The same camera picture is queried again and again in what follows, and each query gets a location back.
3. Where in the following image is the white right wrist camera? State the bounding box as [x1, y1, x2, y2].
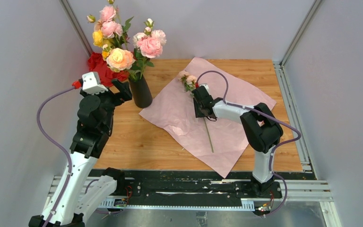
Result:
[200, 84, 210, 92]

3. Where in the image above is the aluminium frame rail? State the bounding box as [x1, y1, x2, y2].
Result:
[48, 176, 334, 211]

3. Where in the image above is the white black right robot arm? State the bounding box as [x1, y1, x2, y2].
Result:
[192, 84, 283, 198]

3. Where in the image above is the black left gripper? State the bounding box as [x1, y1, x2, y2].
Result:
[81, 79, 131, 131]

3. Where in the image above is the red crumpled cloth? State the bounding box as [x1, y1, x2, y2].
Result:
[87, 52, 128, 87]

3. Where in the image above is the black vase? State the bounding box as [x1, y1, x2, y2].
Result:
[129, 72, 153, 108]

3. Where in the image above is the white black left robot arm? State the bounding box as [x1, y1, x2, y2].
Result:
[28, 78, 132, 227]

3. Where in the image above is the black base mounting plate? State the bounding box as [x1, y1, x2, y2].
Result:
[87, 169, 317, 208]

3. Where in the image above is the pink rose stem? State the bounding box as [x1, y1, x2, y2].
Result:
[98, 0, 134, 50]
[130, 18, 167, 81]

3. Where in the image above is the peach rose stem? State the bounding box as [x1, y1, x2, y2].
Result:
[102, 44, 135, 72]
[178, 70, 214, 153]
[86, 14, 103, 31]

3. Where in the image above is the yellow rose bunch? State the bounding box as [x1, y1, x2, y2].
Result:
[92, 30, 114, 60]

